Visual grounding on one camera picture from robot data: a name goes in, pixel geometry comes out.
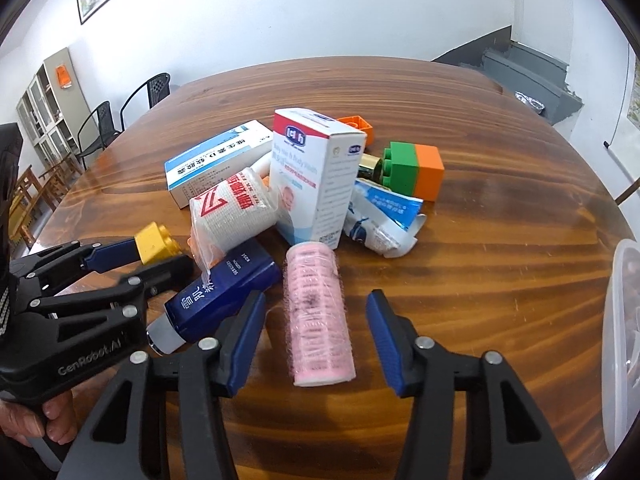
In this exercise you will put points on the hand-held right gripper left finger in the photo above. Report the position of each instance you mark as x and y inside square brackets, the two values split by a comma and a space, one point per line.
[245, 340]

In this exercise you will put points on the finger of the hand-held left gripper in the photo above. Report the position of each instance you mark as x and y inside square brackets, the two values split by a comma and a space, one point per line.
[110, 255]
[165, 272]

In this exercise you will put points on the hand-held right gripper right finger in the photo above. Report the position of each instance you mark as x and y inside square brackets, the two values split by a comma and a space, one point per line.
[385, 340]

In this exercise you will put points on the yellow toy brick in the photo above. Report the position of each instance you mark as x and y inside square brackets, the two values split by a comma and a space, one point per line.
[155, 242]

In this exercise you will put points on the dark blue bottle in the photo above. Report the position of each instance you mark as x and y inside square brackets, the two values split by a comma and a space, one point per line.
[220, 290]

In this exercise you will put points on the pink hair roller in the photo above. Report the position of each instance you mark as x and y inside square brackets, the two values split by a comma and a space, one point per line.
[317, 320]

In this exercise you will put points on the white bandage roll red print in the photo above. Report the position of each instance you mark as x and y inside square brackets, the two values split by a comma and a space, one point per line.
[235, 210]

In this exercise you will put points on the blue and white medicine box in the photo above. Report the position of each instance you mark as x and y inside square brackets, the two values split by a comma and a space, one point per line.
[215, 160]

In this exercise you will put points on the blue and white plastic packet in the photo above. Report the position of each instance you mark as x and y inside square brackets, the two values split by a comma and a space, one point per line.
[380, 210]

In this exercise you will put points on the white squeeze tube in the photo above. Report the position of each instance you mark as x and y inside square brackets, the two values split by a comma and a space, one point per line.
[261, 165]

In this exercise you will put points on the green and orange toy brick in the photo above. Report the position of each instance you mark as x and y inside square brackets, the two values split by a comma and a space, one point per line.
[415, 170]

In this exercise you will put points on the white carton with baby picture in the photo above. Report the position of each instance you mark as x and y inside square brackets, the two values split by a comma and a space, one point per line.
[310, 175]

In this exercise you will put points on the clear plastic container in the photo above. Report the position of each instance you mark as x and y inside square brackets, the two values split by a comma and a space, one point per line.
[617, 335]

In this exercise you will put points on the person's left hand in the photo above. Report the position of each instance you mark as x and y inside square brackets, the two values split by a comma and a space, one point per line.
[50, 415]

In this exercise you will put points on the wooden chair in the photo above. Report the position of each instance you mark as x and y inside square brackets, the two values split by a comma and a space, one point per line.
[25, 200]
[62, 175]

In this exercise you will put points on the black metal chair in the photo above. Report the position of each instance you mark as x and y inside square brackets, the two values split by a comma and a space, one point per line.
[100, 125]
[152, 90]

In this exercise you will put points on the beige glass-door cabinet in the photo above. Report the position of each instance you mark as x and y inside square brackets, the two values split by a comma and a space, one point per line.
[55, 110]

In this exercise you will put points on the orange sign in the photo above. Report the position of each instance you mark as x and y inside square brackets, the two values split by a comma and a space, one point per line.
[63, 76]

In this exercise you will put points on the wooden stick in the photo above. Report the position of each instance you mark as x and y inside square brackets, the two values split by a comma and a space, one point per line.
[629, 191]

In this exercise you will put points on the grey stairs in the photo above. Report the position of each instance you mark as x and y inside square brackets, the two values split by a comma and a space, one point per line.
[525, 70]

